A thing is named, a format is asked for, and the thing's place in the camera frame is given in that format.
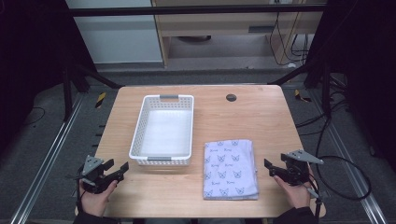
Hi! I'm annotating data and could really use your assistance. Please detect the light printed cloth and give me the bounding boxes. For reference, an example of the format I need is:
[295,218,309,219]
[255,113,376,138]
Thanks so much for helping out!
[203,139,260,201]

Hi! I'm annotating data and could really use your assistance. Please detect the person's right hand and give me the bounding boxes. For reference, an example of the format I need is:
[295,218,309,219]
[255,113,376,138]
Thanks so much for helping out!
[273,167,316,210]

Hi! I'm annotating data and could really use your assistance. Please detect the white plastic basket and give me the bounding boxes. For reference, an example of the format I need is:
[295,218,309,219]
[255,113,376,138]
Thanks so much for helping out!
[128,93,195,167]

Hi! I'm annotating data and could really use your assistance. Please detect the black horizontal frame bar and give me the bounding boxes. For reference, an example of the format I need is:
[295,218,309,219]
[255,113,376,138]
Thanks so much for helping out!
[68,3,327,18]

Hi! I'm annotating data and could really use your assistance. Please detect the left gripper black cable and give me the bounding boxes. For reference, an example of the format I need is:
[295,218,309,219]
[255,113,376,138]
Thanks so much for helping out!
[75,176,84,214]

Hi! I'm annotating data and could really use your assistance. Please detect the white cabinet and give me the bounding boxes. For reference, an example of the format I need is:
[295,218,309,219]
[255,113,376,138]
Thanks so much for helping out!
[64,0,164,65]

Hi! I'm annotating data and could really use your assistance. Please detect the looped black floor cable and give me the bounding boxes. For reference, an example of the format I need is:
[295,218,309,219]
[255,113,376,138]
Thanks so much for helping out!
[315,116,373,202]

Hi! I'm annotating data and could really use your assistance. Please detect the black metal stand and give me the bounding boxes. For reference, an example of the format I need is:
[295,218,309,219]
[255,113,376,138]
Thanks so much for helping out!
[268,60,333,119]
[61,60,125,123]

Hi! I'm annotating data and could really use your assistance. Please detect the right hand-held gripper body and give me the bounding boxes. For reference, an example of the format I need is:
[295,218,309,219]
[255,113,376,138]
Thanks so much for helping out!
[281,149,325,187]

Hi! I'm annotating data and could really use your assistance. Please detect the yellow black striped marker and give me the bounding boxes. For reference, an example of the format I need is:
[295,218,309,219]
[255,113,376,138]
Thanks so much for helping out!
[293,89,313,104]
[94,91,107,109]

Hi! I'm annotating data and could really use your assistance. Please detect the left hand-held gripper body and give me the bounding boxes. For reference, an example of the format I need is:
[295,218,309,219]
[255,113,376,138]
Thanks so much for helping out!
[80,154,118,195]

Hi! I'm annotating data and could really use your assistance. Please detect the hanging black desk cables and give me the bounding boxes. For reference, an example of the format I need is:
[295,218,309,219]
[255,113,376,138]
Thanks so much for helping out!
[268,11,312,67]

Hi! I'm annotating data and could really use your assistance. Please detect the thin black floor cable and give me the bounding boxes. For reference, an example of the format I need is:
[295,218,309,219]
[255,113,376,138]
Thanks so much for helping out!
[21,105,47,127]

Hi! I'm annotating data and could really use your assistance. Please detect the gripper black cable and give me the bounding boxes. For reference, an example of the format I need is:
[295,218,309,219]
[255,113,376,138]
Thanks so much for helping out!
[303,176,323,223]
[75,176,84,214]

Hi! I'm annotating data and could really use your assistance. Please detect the person's left hand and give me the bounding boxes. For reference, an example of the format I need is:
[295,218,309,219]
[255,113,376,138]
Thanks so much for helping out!
[78,180,120,217]

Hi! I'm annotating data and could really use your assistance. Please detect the metal floor rail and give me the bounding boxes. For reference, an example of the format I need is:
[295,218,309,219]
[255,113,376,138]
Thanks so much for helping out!
[310,89,388,224]
[9,92,86,224]

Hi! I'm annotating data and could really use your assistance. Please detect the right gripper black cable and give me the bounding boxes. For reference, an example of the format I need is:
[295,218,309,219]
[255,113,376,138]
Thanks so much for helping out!
[303,176,323,223]

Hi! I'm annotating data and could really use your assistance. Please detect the black curtain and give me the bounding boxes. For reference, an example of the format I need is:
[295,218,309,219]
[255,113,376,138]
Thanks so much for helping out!
[0,0,98,153]
[303,0,396,174]

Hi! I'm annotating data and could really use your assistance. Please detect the light wooden desk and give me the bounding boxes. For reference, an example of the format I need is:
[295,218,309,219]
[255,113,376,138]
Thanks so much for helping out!
[151,0,329,67]

